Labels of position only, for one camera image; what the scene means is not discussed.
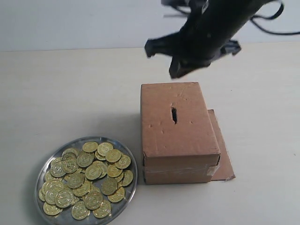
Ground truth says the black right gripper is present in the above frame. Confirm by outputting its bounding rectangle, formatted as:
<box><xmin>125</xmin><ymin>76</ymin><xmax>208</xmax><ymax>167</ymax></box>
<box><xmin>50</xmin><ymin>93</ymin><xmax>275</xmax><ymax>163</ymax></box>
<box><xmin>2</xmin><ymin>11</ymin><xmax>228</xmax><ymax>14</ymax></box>
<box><xmin>144</xmin><ymin>23</ymin><xmax>241</xmax><ymax>79</ymax></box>

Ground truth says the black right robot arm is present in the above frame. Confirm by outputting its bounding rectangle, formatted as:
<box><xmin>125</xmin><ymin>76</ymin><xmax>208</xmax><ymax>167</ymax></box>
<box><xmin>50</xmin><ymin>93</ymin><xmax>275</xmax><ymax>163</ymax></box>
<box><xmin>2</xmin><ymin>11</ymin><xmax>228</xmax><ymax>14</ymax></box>
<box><xmin>144</xmin><ymin>0</ymin><xmax>267</xmax><ymax>79</ymax></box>

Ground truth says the brown cardboard slotted box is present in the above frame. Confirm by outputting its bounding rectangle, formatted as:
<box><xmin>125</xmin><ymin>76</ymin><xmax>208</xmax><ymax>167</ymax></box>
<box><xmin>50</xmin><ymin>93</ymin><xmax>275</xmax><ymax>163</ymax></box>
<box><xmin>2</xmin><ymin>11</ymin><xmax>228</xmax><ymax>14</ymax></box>
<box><xmin>140</xmin><ymin>82</ymin><xmax>220</xmax><ymax>185</ymax></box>

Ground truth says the gold coin upper right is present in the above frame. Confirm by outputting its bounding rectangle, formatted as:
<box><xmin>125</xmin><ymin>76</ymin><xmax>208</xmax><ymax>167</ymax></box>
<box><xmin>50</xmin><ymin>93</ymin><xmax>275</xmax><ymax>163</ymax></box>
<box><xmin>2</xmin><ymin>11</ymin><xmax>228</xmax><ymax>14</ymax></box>
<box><xmin>97</xmin><ymin>142</ymin><xmax>114</xmax><ymax>157</ymax></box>

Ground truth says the gold coin far right edge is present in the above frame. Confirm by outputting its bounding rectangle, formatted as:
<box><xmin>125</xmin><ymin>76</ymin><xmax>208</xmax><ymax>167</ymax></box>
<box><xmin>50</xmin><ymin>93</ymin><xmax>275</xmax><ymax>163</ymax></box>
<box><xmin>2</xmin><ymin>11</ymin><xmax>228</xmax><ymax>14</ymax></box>
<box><xmin>115</xmin><ymin>155</ymin><xmax>131</xmax><ymax>169</ymax></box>

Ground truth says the gold coin right of top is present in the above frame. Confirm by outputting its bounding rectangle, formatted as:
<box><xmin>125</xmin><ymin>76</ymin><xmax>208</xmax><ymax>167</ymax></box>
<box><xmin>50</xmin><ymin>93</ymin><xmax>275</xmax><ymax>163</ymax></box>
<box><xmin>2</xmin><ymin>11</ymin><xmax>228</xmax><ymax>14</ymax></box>
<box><xmin>105</xmin><ymin>149</ymin><xmax>122</xmax><ymax>163</ymax></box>

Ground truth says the gold coin top of pile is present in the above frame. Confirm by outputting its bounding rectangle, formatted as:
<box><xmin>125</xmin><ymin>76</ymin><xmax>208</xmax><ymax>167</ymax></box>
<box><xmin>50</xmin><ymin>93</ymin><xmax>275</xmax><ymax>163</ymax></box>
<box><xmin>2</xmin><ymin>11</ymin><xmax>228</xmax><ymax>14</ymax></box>
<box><xmin>82</xmin><ymin>142</ymin><xmax>98</xmax><ymax>153</ymax></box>

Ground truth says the gold coin of pile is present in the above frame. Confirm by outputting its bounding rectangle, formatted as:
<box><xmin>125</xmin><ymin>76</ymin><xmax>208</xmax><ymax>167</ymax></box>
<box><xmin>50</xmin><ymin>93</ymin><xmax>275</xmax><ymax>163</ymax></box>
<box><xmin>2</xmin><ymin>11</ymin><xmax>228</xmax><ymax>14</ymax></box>
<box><xmin>82</xmin><ymin>142</ymin><xmax>98</xmax><ymax>153</ymax></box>
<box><xmin>85</xmin><ymin>165</ymin><xmax>102</xmax><ymax>180</ymax></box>

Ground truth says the gold coin centre of pile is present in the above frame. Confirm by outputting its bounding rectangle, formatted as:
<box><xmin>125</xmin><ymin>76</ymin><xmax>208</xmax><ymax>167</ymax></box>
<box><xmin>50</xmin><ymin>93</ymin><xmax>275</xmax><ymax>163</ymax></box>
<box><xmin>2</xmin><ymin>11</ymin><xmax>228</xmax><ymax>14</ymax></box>
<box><xmin>85</xmin><ymin>165</ymin><xmax>102</xmax><ymax>180</ymax></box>

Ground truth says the gold coin left middle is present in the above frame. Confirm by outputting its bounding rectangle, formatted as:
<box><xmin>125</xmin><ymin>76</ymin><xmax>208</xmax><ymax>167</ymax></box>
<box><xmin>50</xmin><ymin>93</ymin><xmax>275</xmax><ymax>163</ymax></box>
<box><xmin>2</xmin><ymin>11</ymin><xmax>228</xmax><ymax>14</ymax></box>
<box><xmin>62</xmin><ymin>158</ymin><xmax>79</xmax><ymax>173</ymax></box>

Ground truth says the round steel plate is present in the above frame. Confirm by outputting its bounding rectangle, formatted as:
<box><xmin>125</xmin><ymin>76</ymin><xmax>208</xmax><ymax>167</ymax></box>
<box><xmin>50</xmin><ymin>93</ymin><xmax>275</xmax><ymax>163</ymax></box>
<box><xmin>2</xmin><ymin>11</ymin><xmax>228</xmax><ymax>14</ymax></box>
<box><xmin>34</xmin><ymin>136</ymin><xmax>138</xmax><ymax>225</ymax></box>

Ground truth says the gold coin bottom right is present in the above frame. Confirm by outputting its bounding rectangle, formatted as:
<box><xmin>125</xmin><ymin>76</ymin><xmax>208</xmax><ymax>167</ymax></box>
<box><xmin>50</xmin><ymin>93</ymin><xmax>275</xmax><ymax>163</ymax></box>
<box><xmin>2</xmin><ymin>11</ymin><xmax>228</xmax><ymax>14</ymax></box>
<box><xmin>93</xmin><ymin>200</ymin><xmax>112</xmax><ymax>218</ymax></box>

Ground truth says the gold coin bottom middle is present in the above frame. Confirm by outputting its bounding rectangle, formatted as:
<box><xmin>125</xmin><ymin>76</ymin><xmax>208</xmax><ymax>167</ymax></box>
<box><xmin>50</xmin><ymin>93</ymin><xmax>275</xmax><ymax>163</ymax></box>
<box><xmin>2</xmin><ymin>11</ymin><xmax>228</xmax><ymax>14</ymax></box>
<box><xmin>71</xmin><ymin>201</ymin><xmax>90</xmax><ymax>220</ymax></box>

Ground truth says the gold coin bottom left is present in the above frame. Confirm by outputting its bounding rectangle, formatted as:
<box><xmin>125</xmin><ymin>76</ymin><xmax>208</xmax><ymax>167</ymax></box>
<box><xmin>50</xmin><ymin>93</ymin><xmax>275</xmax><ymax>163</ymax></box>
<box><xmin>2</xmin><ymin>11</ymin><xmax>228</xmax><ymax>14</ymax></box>
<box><xmin>43</xmin><ymin>202</ymin><xmax>63</xmax><ymax>216</ymax></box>

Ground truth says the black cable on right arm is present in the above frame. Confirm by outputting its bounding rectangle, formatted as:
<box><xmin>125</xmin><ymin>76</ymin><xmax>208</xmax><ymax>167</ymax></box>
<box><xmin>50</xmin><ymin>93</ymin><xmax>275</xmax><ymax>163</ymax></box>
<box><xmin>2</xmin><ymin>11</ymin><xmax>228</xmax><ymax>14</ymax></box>
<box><xmin>161</xmin><ymin>0</ymin><xmax>300</xmax><ymax>36</ymax></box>

